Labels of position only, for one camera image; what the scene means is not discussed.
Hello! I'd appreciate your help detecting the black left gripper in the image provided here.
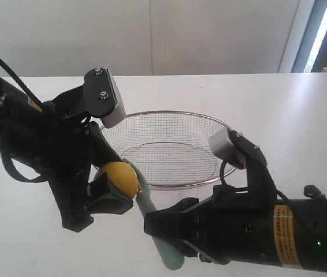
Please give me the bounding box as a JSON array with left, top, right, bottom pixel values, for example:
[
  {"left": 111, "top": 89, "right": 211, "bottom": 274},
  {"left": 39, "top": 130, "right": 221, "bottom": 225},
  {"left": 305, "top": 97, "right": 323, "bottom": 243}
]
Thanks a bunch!
[{"left": 3, "top": 86, "right": 133, "bottom": 233}]

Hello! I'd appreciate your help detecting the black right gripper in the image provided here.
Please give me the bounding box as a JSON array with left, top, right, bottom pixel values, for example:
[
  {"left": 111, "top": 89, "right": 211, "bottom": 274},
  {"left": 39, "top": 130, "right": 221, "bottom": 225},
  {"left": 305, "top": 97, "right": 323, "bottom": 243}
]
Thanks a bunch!
[{"left": 144, "top": 185, "right": 279, "bottom": 265}]

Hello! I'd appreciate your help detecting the teal handled peeler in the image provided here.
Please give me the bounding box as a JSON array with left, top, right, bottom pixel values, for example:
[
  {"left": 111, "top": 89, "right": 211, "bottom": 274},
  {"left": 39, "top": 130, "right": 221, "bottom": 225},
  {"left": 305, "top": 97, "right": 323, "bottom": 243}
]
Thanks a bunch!
[{"left": 123, "top": 159, "right": 185, "bottom": 271}]

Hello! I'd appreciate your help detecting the yellow lemon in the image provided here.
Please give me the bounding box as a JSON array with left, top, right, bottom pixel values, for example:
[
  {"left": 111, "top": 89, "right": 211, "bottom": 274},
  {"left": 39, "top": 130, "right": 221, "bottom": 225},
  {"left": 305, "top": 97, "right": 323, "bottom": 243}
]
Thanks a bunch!
[{"left": 94, "top": 162, "right": 139, "bottom": 199}]

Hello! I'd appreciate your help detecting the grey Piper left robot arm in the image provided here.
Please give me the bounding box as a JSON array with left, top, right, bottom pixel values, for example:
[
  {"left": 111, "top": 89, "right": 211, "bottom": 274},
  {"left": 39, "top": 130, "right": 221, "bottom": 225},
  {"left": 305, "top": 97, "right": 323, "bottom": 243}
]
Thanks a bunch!
[{"left": 0, "top": 59, "right": 133, "bottom": 232}]

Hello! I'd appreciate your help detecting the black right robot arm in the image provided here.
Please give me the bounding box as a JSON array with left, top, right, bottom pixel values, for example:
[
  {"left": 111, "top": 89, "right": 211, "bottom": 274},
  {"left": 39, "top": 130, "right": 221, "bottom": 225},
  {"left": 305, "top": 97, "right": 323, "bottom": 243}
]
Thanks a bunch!
[{"left": 144, "top": 185, "right": 327, "bottom": 272}]

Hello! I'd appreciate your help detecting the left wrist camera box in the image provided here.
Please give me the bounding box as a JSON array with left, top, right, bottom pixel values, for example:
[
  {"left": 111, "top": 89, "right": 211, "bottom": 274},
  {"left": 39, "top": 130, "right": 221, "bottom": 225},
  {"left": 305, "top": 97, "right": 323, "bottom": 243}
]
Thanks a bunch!
[{"left": 82, "top": 68, "right": 126, "bottom": 128}]

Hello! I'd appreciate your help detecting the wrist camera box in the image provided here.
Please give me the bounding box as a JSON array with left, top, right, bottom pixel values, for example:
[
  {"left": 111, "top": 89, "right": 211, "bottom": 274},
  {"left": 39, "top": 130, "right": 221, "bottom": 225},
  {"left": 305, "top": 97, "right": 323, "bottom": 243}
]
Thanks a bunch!
[
  {"left": 82, "top": 68, "right": 126, "bottom": 128},
  {"left": 208, "top": 129, "right": 268, "bottom": 173}
]

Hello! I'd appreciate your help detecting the steel wire mesh basket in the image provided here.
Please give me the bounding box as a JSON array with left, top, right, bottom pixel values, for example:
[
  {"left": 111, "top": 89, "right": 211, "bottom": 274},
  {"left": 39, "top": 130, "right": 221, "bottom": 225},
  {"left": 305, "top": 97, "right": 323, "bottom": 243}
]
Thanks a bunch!
[{"left": 100, "top": 110, "right": 236, "bottom": 190}]

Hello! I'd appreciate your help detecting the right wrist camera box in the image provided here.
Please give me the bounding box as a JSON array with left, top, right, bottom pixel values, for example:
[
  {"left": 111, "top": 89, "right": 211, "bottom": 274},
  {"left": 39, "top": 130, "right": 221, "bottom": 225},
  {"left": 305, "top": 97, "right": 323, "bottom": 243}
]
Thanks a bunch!
[{"left": 208, "top": 129, "right": 268, "bottom": 173}]

